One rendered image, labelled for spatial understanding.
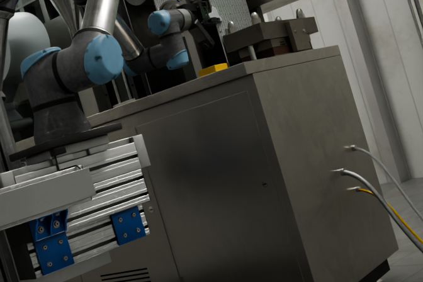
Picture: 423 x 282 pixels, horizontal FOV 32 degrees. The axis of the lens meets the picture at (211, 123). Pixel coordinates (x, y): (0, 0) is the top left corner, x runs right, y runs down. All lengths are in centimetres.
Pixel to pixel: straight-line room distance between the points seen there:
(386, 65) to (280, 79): 292
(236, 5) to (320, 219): 88
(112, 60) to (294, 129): 76
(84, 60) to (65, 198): 35
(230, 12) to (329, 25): 281
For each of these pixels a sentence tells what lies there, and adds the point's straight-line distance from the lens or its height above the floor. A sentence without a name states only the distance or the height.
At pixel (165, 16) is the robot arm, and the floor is 112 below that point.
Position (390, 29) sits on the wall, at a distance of 525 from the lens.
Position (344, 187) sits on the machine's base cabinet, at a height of 41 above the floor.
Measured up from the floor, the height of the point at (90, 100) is 99.
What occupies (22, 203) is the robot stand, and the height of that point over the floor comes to 69.
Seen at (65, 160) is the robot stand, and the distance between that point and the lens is 192.
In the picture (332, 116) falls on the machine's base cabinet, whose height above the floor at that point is 65.
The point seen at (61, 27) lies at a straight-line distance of 361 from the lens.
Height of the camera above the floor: 73
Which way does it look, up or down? level
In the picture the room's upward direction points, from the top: 17 degrees counter-clockwise
